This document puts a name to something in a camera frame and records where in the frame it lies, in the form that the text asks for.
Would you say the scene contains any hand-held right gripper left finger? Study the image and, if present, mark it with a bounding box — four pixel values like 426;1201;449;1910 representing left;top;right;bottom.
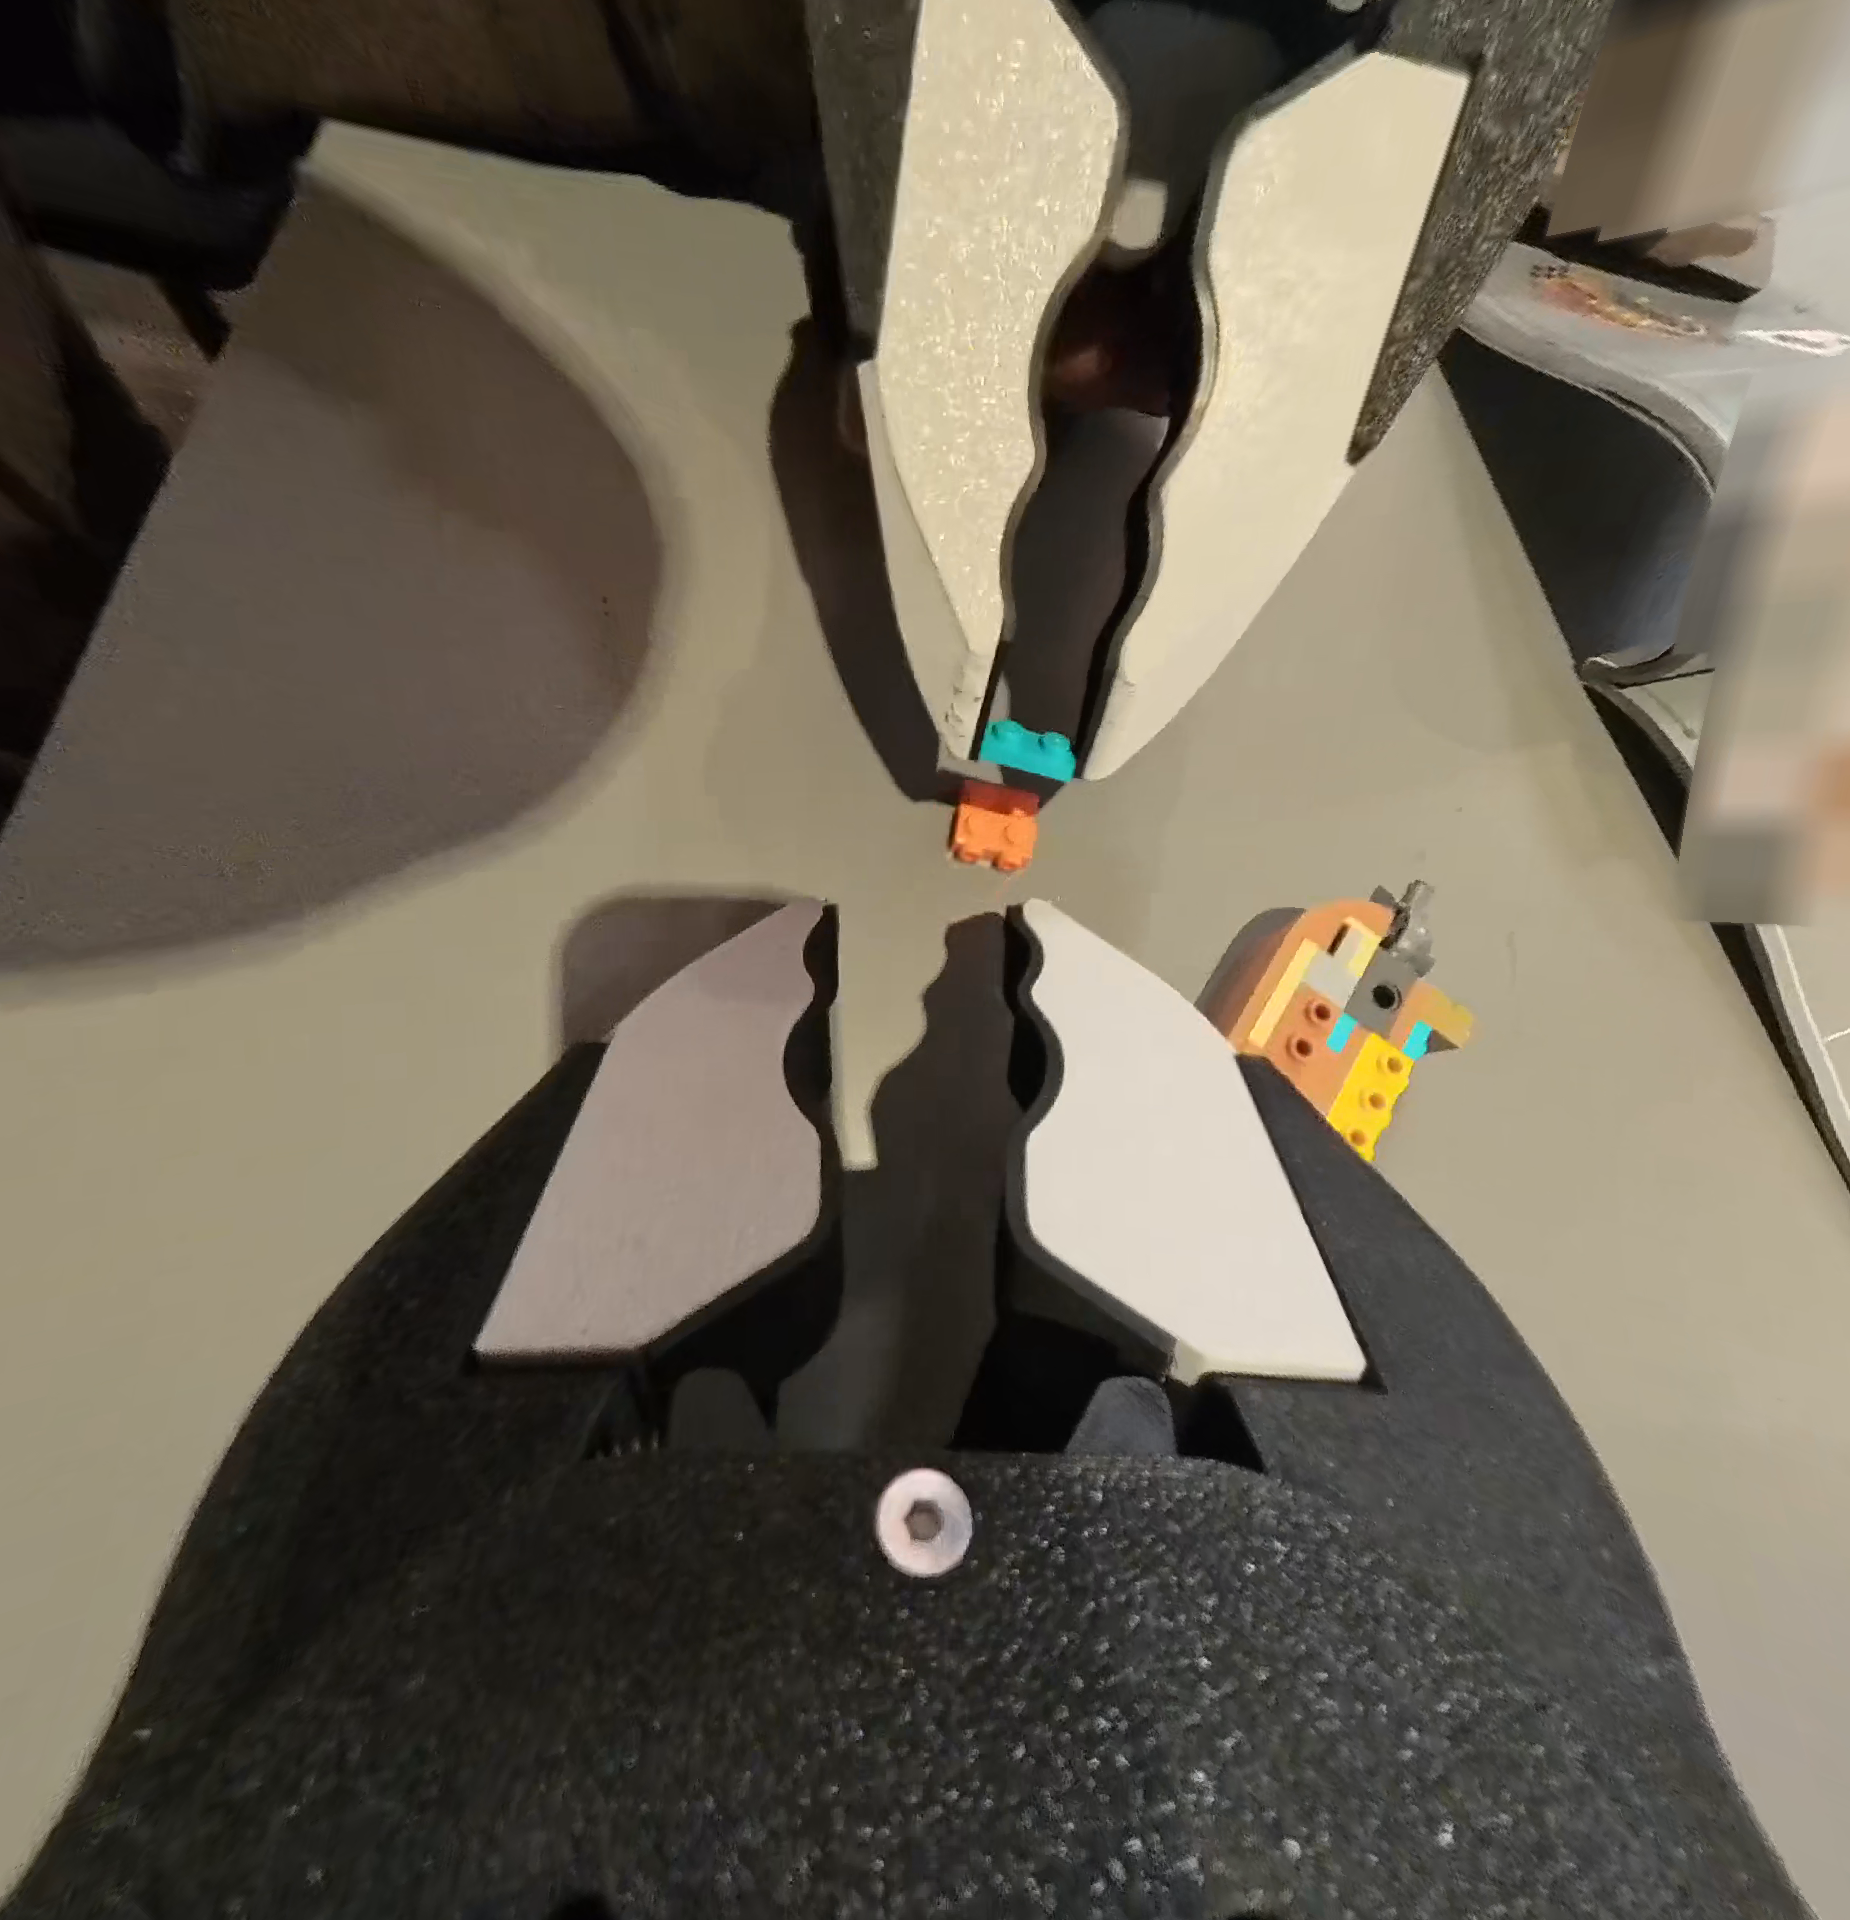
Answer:
475;900;844;1363

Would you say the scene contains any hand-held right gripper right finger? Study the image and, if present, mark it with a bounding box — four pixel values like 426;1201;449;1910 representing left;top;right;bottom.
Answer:
1003;900;1371;1389

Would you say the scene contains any grey desk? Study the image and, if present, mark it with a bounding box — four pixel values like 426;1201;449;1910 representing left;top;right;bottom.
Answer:
0;118;1850;1713

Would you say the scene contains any brown yellow brick ship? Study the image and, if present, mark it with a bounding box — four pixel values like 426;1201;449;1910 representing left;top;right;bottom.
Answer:
1199;882;1475;1167

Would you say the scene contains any grey instruction booklet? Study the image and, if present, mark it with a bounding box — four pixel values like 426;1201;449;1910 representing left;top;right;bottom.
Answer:
1442;210;1850;1265

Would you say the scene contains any small teal brick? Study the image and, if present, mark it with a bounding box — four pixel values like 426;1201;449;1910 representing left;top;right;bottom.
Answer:
973;719;1082;790

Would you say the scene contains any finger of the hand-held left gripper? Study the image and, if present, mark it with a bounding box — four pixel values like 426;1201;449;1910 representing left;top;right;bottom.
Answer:
856;0;1137;782
1082;44;1472;785

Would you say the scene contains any orange brick plate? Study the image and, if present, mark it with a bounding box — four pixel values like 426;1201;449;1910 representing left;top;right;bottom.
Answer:
948;783;1048;871

